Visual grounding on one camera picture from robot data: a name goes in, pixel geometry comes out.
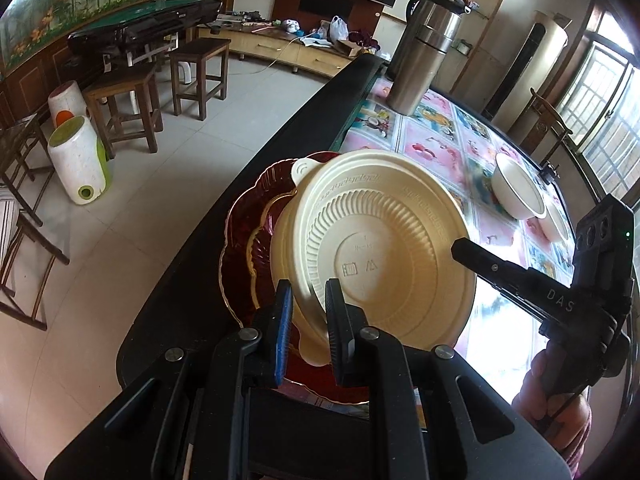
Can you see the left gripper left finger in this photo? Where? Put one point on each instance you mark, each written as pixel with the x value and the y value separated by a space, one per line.
pixel 188 415

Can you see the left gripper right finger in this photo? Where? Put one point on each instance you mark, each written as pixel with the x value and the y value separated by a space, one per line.
pixel 431 415

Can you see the white foam bowl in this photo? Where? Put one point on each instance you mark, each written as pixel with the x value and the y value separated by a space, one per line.
pixel 515 190
pixel 553 225

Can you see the red glass plate with label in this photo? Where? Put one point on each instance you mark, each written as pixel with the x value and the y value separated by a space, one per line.
pixel 263 283

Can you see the cream plastic bowl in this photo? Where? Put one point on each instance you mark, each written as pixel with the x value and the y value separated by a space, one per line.
pixel 309 317
pixel 383 227

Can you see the person's right hand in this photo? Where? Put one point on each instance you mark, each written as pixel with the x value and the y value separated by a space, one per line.
pixel 564 420

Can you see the colourful printed tablecloth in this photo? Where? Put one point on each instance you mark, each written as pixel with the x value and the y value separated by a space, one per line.
pixel 459 150

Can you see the small black table clamp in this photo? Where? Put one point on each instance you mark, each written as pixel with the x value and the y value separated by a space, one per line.
pixel 548 173

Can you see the dark wooden chair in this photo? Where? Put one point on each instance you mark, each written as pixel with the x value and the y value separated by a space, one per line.
pixel 538 121

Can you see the standing air conditioner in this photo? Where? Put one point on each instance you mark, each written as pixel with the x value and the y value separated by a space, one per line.
pixel 530 68

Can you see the white green plastic bin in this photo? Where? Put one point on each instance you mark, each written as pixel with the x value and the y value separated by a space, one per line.
pixel 79 159

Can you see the slim steel thermos flask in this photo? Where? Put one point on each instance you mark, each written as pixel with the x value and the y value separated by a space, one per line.
pixel 413 68

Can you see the wooden stool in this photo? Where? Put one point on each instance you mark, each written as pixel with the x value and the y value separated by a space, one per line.
pixel 125 106
pixel 205 86

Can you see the white orange plastic bin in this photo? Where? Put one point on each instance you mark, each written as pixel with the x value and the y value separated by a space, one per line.
pixel 66 101

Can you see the large steel thermos jug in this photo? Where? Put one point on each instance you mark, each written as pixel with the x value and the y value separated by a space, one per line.
pixel 435 22

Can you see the low wooden tv cabinet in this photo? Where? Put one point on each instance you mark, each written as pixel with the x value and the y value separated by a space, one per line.
pixel 273 46

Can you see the white plastic bag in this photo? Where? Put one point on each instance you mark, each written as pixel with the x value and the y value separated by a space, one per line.
pixel 338 30

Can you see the green mahjong table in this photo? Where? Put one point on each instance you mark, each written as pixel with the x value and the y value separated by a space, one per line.
pixel 145 22

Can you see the metal frame chair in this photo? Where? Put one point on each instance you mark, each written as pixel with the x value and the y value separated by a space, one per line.
pixel 19 218

